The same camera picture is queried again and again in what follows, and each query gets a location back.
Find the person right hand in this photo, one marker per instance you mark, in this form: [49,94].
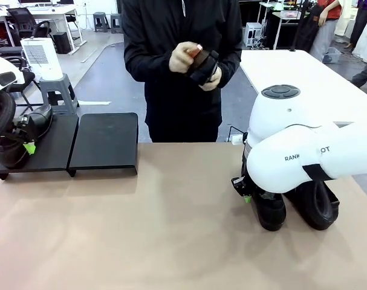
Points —
[178,59]

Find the person right forearm black sleeve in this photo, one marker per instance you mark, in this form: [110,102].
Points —
[147,68]

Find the black computer tower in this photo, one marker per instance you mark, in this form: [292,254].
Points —
[62,42]

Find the mannequin red shirt grey trousers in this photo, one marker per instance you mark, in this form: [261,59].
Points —
[326,30]

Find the white computer case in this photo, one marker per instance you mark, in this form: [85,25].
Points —
[254,33]

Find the bystander dark trouser legs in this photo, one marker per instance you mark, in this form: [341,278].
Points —
[364,74]

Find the small white metal table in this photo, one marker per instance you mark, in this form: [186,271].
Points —
[277,13]

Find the person black jacket torso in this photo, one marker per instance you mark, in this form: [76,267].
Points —
[183,30]

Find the grey plastic bin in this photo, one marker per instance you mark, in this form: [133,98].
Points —
[332,56]

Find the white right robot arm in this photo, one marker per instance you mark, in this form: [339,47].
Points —
[292,142]

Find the small white box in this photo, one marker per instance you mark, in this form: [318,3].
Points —
[237,139]

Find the black mesh office chair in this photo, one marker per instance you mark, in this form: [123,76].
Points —
[21,21]

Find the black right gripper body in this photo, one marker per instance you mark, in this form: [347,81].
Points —
[246,172]

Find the grey plastic stool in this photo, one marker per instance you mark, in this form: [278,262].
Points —
[59,87]
[116,21]
[101,19]

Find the white air purifier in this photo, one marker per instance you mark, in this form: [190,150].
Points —
[41,59]

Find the person left hand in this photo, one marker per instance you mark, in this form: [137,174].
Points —
[215,83]

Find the large white table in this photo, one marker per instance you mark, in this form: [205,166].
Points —
[292,69]

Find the person left forearm black sleeve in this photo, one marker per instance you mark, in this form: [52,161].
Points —
[231,66]

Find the black hanging apron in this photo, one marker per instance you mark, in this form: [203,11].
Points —
[310,30]

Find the thin black pole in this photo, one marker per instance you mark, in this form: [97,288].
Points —
[293,50]

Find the black shoe stand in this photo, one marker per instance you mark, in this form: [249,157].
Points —
[104,142]
[59,145]

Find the white paper strip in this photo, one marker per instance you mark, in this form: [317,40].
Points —
[95,102]

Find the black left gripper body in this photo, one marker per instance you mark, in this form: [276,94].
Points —
[41,119]

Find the white office desk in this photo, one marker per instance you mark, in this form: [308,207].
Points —
[50,11]

